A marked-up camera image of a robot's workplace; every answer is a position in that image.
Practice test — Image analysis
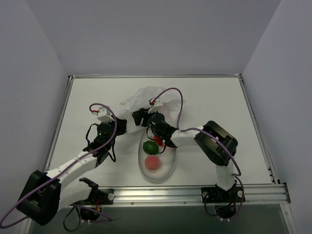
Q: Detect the red fake fruit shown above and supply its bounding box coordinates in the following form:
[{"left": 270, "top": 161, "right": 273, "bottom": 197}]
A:
[{"left": 153, "top": 136, "right": 164, "bottom": 146}]

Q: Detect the white plastic bag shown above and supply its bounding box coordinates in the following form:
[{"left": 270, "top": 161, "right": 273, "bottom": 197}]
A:
[{"left": 117, "top": 86, "right": 182, "bottom": 134}]

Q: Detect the green fake lime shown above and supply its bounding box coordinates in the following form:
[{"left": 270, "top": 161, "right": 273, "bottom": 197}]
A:
[{"left": 142, "top": 140, "right": 159, "bottom": 155}]

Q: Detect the pink fake fruit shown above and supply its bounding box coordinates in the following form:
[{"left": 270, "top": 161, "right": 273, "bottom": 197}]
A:
[{"left": 144, "top": 155, "right": 161, "bottom": 171}]

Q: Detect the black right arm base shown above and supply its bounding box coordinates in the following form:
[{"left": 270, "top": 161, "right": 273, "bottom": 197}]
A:
[{"left": 201, "top": 182, "right": 246, "bottom": 222}]

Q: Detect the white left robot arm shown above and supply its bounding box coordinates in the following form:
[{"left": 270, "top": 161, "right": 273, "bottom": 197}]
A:
[{"left": 17, "top": 118, "right": 127, "bottom": 226}]

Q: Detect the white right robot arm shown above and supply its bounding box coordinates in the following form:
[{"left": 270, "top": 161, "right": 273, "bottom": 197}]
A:
[{"left": 132, "top": 108, "right": 238, "bottom": 201}]

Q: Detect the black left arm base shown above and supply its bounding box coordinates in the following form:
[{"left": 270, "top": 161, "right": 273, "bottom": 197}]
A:
[{"left": 74, "top": 177, "right": 115, "bottom": 223}]

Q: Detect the white oval plate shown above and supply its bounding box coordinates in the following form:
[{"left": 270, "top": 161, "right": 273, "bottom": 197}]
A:
[{"left": 138, "top": 133, "right": 176, "bottom": 182}]

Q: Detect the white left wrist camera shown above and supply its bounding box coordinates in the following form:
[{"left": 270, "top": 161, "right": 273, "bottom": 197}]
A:
[{"left": 97, "top": 108, "right": 114, "bottom": 123}]

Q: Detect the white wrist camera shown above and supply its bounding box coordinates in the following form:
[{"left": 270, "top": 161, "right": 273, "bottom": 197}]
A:
[
  {"left": 97, "top": 108, "right": 114, "bottom": 123},
  {"left": 148, "top": 98, "right": 163, "bottom": 114}
]

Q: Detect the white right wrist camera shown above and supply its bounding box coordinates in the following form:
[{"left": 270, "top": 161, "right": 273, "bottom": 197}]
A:
[{"left": 148, "top": 98, "right": 163, "bottom": 114}]

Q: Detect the aluminium front rail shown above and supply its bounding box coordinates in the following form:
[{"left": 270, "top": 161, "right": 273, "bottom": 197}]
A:
[{"left": 99, "top": 184, "right": 291, "bottom": 207}]

